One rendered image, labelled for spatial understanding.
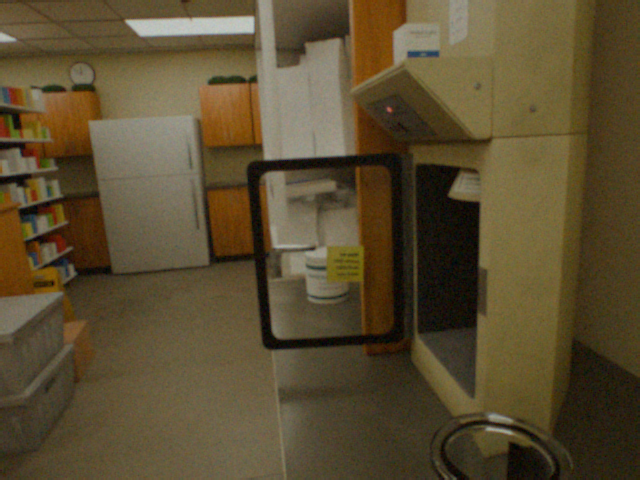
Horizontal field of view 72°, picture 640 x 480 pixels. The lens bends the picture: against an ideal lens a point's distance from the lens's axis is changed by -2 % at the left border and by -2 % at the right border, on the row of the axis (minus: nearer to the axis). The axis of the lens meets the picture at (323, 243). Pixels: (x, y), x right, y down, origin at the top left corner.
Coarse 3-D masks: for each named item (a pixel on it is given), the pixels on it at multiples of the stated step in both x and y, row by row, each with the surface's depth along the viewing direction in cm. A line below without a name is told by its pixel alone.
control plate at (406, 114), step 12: (396, 96) 64; (372, 108) 79; (384, 108) 73; (396, 108) 69; (408, 108) 65; (384, 120) 80; (396, 120) 74; (408, 120) 69; (420, 120) 65; (396, 132) 81; (420, 132) 70; (432, 132) 66
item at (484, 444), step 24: (456, 432) 39; (480, 432) 40; (504, 432) 40; (528, 432) 38; (432, 456) 36; (456, 456) 40; (480, 456) 41; (504, 456) 40; (528, 456) 38; (552, 456) 35
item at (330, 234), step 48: (288, 192) 88; (336, 192) 88; (384, 192) 88; (288, 240) 90; (336, 240) 90; (384, 240) 90; (288, 288) 92; (336, 288) 92; (384, 288) 93; (288, 336) 94
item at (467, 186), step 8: (464, 168) 72; (472, 168) 70; (464, 176) 71; (472, 176) 69; (456, 184) 73; (464, 184) 70; (472, 184) 69; (480, 184) 68; (456, 192) 72; (464, 192) 70; (472, 192) 68; (480, 192) 67; (464, 200) 70; (472, 200) 68; (480, 200) 67
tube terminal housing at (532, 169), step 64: (448, 0) 65; (512, 0) 53; (576, 0) 54; (512, 64) 55; (576, 64) 58; (512, 128) 57; (576, 128) 63; (512, 192) 58; (576, 192) 68; (512, 256) 60; (576, 256) 75; (512, 320) 63; (448, 384) 78; (512, 384) 65
